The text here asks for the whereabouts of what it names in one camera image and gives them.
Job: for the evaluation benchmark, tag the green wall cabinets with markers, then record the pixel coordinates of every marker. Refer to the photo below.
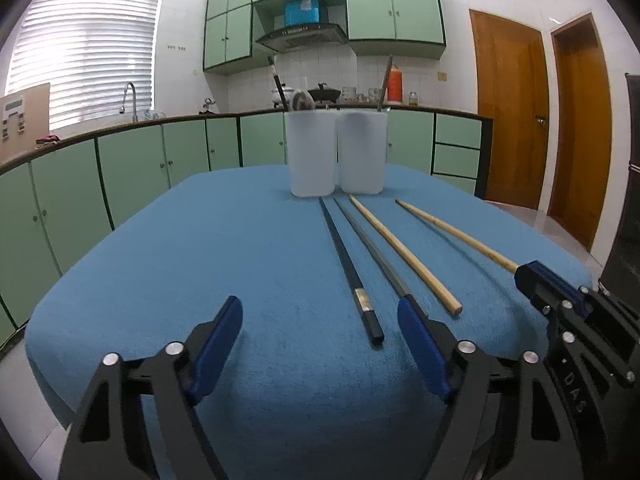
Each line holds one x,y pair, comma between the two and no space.
395,15

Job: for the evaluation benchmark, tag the orange thermos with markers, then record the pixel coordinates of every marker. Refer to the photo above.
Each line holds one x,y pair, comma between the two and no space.
396,85

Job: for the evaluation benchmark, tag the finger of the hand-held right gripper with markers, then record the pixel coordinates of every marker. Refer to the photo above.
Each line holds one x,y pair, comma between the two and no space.
555,280
535,287

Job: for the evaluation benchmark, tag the wooden chopstick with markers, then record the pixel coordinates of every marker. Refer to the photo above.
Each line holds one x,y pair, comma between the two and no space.
400,255
450,230

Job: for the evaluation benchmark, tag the white window blinds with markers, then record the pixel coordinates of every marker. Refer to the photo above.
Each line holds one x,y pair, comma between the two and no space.
85,50

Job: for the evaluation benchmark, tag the white two-compartment utensil holder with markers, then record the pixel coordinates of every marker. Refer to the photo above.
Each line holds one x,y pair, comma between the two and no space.
310,160

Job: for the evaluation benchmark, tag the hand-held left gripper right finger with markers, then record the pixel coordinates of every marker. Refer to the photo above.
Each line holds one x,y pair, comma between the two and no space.
425,355

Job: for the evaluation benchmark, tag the wooden door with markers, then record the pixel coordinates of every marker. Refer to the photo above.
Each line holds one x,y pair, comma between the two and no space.
510,110
580,135

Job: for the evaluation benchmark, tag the stack of bowls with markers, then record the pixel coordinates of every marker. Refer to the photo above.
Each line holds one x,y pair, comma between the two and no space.
348,95

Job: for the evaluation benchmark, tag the small kettle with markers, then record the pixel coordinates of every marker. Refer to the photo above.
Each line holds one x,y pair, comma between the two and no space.
209,106

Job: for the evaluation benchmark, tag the black chopstick with gold band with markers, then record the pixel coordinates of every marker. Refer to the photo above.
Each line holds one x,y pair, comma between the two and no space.
345,265
280,85

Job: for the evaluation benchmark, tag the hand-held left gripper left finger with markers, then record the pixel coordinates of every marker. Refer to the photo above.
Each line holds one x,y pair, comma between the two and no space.
217,350

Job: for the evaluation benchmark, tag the glass jar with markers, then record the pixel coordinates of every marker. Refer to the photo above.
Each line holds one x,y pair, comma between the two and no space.
413,99

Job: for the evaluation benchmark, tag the white cooking pot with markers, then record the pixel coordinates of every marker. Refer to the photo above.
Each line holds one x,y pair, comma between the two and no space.
276,96

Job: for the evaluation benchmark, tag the black range hood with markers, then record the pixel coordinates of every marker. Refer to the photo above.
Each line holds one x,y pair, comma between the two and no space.
300,37

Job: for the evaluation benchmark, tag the silver kitchen faucet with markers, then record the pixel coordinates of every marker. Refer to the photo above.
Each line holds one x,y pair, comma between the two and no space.
131,87

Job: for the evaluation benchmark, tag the bottles by sink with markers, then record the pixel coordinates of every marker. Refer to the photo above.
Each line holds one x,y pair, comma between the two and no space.
153,115

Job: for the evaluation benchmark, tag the green base cabinets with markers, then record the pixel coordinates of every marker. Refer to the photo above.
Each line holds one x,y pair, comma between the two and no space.
135,170

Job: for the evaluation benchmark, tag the blue tablecloth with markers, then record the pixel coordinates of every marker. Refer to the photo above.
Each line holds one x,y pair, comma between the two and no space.
200,240

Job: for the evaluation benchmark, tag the large silver spoon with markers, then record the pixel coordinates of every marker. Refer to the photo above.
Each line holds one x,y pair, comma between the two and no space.
302,101

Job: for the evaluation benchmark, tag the red cloth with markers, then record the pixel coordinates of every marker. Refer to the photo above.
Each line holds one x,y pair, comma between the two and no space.
48,140

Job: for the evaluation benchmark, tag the black wok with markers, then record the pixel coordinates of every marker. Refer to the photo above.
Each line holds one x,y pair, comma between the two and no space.
325,94

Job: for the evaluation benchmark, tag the patterned cups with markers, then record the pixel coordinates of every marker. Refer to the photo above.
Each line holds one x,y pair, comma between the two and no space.
374,95

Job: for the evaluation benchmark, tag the grey metal chopstick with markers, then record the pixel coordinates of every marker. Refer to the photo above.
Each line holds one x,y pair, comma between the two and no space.
385,82
370,250

